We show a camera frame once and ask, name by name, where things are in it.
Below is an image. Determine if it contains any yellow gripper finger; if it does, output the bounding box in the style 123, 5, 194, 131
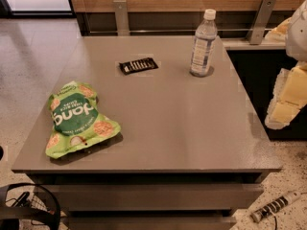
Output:
265, 61, 307, 129
265, 18, 291, 42

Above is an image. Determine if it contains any clear blue plastic water bottle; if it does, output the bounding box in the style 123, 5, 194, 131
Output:
190, 9, 218, 77

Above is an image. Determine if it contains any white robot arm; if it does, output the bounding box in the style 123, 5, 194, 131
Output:
265, 0, 307, 129

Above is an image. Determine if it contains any white power strip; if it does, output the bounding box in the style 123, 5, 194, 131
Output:
250, 191, 301, 223

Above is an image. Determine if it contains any black snack bar wrapper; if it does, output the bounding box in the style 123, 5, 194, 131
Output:
119, 57, 158, 75

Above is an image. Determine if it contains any grey upper drawer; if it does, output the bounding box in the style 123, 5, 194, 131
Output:
47, 184, 263, 211

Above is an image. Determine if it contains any grey drawer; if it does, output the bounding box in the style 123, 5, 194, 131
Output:
64, 217, 236, 230
47, 184, 263, 211

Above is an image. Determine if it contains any green rice chips bag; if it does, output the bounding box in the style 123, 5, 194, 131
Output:
45, 81, 121, 159

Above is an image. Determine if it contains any grey lower drawer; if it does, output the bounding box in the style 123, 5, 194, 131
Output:
64, 217, 236, 230

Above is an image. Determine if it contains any black power cable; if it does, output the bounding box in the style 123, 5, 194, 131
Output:
268, 208, 279, 230

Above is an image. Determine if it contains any left metal bracket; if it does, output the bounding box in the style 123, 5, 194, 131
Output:
113, 0, 130, 36

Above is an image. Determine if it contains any black wire basket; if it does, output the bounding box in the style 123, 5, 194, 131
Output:
0, 182, 60, 230

